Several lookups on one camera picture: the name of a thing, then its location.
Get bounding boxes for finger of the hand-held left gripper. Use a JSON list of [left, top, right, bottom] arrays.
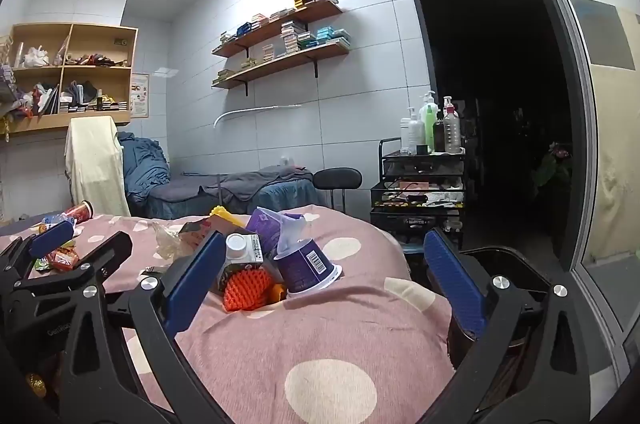
[[9, 231, 134, 306], [0, 220, 76, 286]]

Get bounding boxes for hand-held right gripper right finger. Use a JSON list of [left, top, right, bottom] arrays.
[[424, 227, 592, 424]]

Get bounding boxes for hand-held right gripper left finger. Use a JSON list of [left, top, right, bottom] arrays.
[[57, 230, 236, 424]]

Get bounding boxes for white-capped drink carton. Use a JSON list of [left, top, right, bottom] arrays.
[[215, 233, 265, 292]]

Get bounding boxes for yellow bubble wrap piece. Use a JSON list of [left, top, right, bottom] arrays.
[[209, 205, 246, 227]]

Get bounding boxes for purple yogurt cup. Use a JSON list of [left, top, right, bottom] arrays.
[[274, 213, 344, 294]]

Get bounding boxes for clear plastic bottle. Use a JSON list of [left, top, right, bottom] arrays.
[[42, 211, 76, 227]]

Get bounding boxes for red snack packet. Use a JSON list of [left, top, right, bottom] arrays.
[[50, 251, 81, 272]]

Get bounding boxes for red chips can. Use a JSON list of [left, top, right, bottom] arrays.
[[60, 200, 95, 222]]

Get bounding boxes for clear plastic wrapper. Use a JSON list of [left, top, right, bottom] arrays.
[[152, 221, 188, 260]]

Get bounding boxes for red brown snack wrapper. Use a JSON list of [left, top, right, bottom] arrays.
[[177, 217, 221, 255]]

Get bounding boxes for cream cloth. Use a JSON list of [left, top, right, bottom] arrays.
[[65, 115, 132, 219]]

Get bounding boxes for purple packet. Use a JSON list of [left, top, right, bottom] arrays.
[[245, 207, 286, 255]]

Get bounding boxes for blue bedding pile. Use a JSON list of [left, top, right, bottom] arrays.
[[116, 131, 172, 205]]

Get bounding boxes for grey blanket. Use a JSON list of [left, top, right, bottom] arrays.
[[150, 164, 315, 205]]

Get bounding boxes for wooden cubby shelf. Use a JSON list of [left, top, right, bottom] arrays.
[[0, 22, 139, 136]]

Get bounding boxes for black mesh trolley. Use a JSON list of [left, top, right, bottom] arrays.
[[370, 138, 467, 250]]

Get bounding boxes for massage bed with blankets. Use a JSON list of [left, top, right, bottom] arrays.
[[127, 164, 316, 220]]

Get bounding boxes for pink polka-dot blanket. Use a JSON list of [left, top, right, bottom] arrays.
[[0, 204, 458, 424]]

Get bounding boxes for dark brown bottle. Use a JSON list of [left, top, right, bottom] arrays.
[[434, 110, 447, 152]]

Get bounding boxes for potted plant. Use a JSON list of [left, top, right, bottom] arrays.
[[535, 141, 573, 185]]

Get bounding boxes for clear red-capped bottle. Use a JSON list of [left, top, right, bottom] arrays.
[[443, 97, 462, 154]]

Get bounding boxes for white pump bottle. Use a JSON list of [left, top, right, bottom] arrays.
[[407, 107, 426, 155]]

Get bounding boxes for black round stool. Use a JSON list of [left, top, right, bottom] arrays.
[[314, 167, 363, 211]]

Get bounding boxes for green pump bottle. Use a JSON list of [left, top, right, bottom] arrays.
[[419, 91, 440, 152]]

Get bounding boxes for white plastic bag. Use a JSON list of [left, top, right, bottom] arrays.
[[22, 47, 51, 68]]

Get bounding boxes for white arc floor lamp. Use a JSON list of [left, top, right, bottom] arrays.
[[215, 104, 303, 127]]

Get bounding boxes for glass door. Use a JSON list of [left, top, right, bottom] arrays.
[[502, 0, 640, 385]]

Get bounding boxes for wall poster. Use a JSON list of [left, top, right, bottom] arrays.
[[131, 74, 150, 119]]

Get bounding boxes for wooden wall shelf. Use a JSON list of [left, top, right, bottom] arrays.
[[212, 0, 345, 59], [212, 39, 351, 98]]

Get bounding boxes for wooden wall shelves with boxes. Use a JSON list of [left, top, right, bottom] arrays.
[[215, 22, 351, 84]]

